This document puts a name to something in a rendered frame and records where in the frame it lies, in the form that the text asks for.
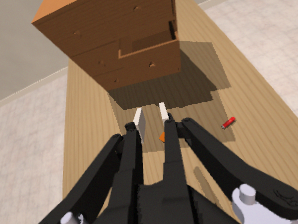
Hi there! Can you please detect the small brown chest of drawers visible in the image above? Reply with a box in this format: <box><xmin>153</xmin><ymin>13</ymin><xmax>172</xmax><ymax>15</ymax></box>
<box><xmin>31</xmin><ymin>0</ymin><xmax>178</xmax><ymax>91</ymax></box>

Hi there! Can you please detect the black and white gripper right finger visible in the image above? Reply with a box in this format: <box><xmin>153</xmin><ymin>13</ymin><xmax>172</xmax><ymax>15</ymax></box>
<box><xmin>159</xmin><ymin>102</ymin><xmax>298</xmax><ymax>224</ymax></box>

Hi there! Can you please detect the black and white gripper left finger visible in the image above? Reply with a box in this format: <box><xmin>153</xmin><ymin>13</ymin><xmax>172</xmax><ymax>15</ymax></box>
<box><xmin>38</xmin><ymin>108</ymin><xmax>146</xmax><ymax>224</ymax></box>

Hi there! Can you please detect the red battery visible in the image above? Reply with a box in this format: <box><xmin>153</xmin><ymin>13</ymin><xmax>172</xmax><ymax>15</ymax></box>
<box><xmin>221</xmin><ymin>117</ymin><xmax>235</xmax><ymax>128</ymax></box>

